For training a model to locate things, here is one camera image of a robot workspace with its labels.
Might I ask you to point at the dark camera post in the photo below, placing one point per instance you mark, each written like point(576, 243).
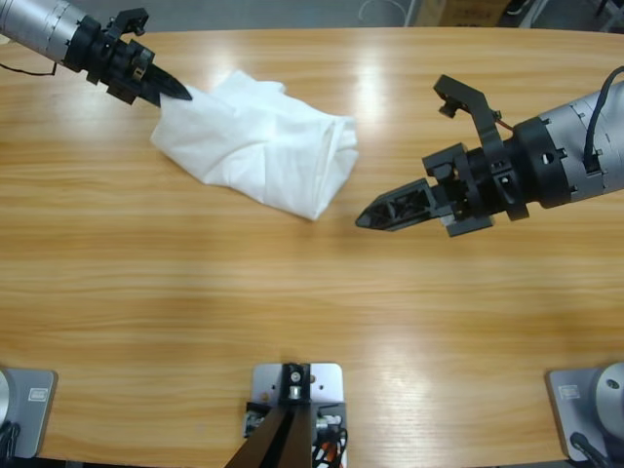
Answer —
point(287, 429)

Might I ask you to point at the black electronics bracket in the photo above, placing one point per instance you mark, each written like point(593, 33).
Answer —
point(336, 407)

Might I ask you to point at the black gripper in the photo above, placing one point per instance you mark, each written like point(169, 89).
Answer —
point(512, 175)
point(107, 63)

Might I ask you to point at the brown cardboard box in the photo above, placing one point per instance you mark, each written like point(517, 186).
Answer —
point(463, 10)

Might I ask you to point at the white t-shirt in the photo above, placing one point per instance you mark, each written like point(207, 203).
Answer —
point(253, 146)

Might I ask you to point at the grey camera mount plate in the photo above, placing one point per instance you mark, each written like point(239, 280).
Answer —
point(326, 385)

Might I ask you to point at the black camera bracket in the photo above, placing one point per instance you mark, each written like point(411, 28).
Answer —
point(129, 19)
point(475, 102)

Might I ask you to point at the white chair frame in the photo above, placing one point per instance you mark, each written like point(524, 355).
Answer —
point(531, 12)

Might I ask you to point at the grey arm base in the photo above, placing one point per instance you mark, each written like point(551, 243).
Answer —
point(585, 395)
point(29, 404)

